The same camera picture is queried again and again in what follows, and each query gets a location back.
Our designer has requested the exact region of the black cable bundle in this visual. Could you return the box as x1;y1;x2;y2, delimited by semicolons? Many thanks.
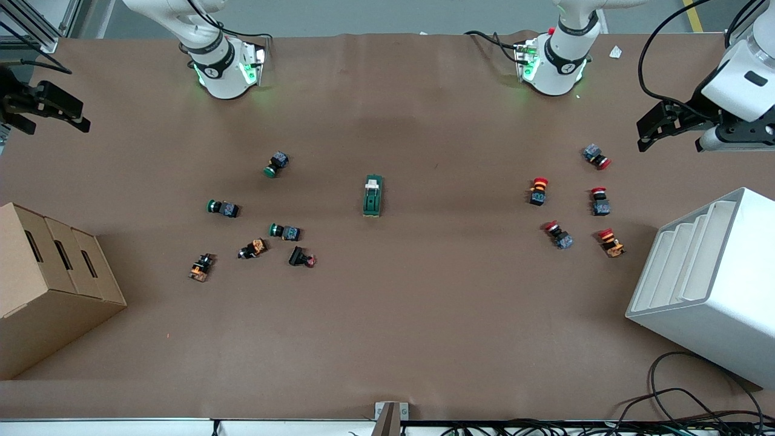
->
442;417;775;436

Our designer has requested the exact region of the aluminium frame profile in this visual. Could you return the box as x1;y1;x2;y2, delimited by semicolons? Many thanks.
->
0;0;82;54

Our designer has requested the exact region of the red mushroom button orange block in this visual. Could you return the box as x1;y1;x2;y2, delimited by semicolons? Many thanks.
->
598;228;625;259

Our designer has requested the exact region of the brown cardboard box with slots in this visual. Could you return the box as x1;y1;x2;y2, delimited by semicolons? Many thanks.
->
0;202;128;381

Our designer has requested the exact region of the grey metal table bracket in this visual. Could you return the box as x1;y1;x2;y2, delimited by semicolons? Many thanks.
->
374;401;409;436

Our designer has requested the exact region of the black left arm base cable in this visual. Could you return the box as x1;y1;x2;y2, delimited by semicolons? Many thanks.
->
464;30;529;65

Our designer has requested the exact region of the white stepped plastic rack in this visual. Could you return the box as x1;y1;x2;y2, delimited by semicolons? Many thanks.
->
625;187;775;389

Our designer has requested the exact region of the black looped cable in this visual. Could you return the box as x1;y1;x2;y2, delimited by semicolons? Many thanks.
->
615;351;767;424

